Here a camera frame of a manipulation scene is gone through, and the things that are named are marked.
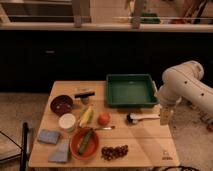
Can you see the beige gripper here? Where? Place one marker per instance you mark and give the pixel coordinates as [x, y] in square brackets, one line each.
[165, 115]

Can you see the red apple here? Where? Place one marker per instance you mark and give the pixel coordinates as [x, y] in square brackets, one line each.
[103, 119]

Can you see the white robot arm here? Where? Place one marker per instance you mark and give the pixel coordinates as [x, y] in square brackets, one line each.
[184, 81]

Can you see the dark purple bowl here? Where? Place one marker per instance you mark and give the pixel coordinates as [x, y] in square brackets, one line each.
[61, 104]

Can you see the green plastic tray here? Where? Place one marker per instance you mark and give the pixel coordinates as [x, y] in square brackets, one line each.
[130, 90]

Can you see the bunch of dark grapes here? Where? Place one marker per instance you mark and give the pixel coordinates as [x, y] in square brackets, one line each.
[111, 153]

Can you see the green cucumber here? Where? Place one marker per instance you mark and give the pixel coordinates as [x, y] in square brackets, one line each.
[85, 141]

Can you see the yellow corn cob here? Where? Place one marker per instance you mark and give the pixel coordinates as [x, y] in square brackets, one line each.
[85, 116]

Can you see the orange plate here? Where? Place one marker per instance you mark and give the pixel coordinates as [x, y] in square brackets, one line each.
[92, 146]

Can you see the white round container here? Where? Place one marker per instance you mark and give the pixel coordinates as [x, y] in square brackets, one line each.
[67, 122]

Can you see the grey blue cloth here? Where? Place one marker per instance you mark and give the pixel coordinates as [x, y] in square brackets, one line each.
[60, 155]

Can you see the blue sponge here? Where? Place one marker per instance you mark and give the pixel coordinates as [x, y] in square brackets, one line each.
[48, 136]

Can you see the white handled dish brush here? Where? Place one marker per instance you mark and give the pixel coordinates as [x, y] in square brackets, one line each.
[135, 118]

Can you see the black handled scraper tool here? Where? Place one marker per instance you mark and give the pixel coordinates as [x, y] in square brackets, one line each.
[84, 94]

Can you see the black chair frame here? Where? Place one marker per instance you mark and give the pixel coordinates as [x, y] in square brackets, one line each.
[23, 147]

